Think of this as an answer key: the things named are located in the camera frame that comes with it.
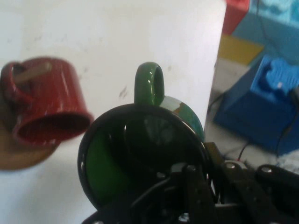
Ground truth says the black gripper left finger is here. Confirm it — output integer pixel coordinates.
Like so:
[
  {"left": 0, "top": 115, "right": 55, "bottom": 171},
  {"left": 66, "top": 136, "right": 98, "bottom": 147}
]
[{"left": 158, "top": 164, "right": 214, "bottom": 224}]

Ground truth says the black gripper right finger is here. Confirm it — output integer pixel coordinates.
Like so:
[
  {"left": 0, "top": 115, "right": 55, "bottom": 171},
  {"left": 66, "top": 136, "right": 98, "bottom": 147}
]
[{"left": 204, "top": 141, "right": 299, "bottom": 224}]

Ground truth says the green enamel mug white lettering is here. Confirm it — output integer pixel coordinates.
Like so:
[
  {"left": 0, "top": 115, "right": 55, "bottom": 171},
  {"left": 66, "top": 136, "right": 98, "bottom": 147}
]
[{"left": 78, "top": 62, "right": 211, "bottom": 212}]

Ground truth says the dark blue toy brick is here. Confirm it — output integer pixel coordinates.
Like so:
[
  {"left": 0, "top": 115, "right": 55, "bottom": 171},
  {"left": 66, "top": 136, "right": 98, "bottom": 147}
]
[{"left": 213, "top": 55, "right": 299, "bottom": 155}]

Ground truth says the small yellow toy brick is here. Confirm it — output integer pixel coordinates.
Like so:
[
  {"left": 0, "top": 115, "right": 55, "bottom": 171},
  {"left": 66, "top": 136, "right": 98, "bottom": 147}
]
[{"left": 218, "top": 34, "right": 265, "bottom": 66}]

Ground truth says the red enamel mug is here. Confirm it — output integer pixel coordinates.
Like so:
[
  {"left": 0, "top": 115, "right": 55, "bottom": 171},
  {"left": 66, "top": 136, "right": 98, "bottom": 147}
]
[{"left": 0, "top": 56, "right": 94, "bottom": 145}]

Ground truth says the brown wooden mug tree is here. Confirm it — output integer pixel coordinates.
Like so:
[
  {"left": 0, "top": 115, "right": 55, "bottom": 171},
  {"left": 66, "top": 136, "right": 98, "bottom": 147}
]
[{"left": 0, "top": 62, "right": 62, "bottom": 171}]

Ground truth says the turquoise toy brick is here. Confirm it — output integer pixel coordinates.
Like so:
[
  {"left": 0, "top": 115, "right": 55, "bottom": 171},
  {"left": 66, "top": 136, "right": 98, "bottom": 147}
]
[{"left": 232, "top": 0, "right": 299, "bottom": 45}]

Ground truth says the small red toy brick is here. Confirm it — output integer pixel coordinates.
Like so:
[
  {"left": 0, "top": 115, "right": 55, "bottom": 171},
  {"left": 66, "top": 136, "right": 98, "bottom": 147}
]
[{"left": 224, "top": 0, "right": 251, "bottom": 35}]

